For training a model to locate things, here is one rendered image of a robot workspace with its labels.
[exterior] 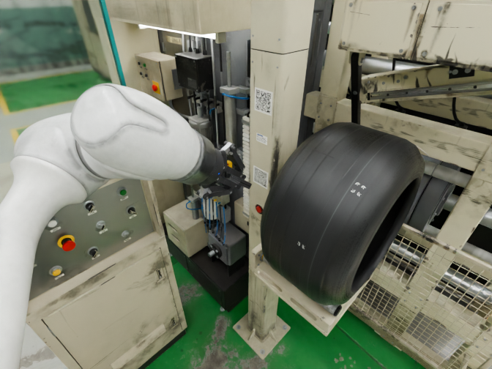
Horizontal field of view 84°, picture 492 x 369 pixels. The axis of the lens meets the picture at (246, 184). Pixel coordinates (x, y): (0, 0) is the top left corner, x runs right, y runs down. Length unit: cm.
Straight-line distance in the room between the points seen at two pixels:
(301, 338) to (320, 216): 139
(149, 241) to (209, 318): 93
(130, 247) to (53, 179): 89
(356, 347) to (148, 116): 192
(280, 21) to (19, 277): 75
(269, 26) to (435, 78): 55
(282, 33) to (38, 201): 67
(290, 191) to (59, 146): 53
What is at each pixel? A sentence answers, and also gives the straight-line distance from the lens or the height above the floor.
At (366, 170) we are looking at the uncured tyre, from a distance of 73.
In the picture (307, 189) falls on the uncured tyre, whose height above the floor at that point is 138.
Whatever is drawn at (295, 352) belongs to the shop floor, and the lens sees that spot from 198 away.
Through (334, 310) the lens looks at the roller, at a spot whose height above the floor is 91.
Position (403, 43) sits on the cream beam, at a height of 168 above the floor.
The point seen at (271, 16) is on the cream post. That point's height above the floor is 174.
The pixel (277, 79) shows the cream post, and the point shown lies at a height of 159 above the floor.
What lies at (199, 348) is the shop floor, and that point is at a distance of 199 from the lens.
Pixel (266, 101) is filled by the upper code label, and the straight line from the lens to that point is 90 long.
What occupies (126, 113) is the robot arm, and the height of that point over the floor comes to 169.
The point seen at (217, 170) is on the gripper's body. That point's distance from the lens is 49.
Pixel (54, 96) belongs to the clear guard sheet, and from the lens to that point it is 95.
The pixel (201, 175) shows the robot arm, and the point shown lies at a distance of 45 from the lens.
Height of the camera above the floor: 181
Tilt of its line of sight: 36 degrees down
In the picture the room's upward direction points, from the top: straight up
